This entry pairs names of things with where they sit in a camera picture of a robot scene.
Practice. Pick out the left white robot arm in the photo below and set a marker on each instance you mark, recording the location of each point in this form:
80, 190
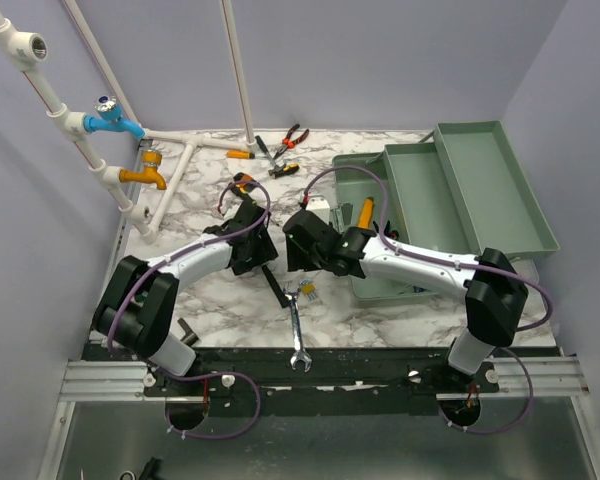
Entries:
137, 305

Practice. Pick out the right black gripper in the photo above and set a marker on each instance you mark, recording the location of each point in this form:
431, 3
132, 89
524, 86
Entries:
296, 260

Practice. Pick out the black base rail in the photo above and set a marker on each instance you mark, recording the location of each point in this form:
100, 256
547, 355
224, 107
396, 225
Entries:
245, 383

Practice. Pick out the orange plastic tap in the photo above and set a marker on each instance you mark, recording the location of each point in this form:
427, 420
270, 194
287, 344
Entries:
151, 160

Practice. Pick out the yellow hex key set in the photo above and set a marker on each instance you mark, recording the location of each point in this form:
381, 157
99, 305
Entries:
308, 289

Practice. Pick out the white pvc pipe assembly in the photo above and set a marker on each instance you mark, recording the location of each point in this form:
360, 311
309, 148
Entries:
27, 50

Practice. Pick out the blue plastic tap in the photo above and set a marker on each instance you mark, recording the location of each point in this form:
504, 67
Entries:
111, 118

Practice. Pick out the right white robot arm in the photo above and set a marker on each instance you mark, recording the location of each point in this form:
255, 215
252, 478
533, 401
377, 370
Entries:
494, 295

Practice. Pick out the claw hammer black handle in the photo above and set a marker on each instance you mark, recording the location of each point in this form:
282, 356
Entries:
275, 287

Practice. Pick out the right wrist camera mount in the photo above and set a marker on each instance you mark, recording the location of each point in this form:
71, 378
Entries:
319, 206

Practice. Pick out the silver open-end wrench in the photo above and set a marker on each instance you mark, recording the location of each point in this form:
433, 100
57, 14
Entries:
300, 355

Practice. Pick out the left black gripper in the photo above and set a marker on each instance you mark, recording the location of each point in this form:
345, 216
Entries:
265, 253

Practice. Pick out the yellow black pliers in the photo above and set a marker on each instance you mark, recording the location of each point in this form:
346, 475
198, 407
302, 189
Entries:
284, 170

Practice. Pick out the yellow handle tool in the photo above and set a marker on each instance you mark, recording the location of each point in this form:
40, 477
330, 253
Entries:
365, 218

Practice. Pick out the silver socket bar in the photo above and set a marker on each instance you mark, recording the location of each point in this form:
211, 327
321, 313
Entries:
189, 337

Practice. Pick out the orange black long-nose pliers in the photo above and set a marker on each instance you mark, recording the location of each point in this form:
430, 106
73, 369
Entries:
290, 141

